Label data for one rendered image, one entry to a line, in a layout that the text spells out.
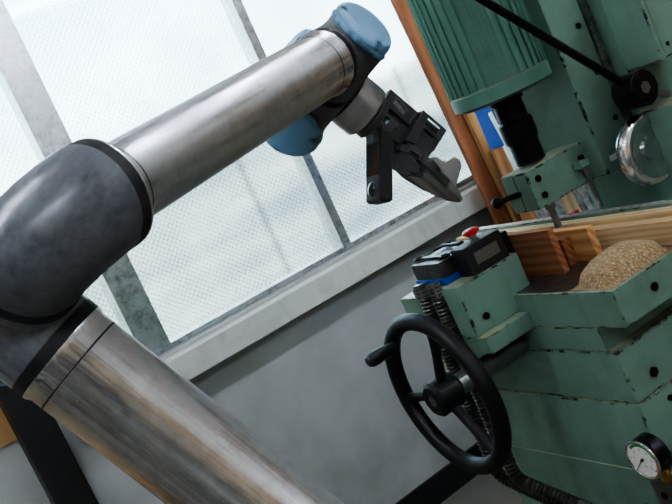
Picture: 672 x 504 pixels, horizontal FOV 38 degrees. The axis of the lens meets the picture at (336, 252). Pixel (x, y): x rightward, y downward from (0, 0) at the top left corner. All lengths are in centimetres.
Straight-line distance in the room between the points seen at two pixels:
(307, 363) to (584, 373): 149
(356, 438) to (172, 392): 209
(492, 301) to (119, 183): 83
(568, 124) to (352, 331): 146
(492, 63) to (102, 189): 86
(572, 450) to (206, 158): 95
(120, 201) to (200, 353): 185
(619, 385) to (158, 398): 80
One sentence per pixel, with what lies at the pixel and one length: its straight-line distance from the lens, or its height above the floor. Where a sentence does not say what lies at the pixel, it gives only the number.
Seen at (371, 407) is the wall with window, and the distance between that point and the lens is 306.
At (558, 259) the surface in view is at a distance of 161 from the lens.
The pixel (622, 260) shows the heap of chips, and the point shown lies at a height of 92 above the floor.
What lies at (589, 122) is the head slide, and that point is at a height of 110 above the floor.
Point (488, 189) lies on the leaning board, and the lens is 319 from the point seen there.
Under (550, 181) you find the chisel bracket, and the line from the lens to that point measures 167.
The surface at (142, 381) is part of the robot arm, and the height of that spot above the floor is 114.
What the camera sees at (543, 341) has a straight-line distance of 161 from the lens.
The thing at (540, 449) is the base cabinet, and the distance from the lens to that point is 180.
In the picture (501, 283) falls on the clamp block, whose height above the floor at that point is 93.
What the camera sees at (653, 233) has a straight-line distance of 156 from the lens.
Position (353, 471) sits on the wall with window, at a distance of 304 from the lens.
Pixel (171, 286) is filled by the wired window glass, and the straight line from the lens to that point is 284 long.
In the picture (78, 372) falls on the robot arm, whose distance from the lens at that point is 96.
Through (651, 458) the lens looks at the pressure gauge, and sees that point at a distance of 147.
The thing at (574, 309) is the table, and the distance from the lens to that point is 151.
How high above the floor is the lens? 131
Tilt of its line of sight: 8 degrees down
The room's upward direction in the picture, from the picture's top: 25 degrees counter-clockwise
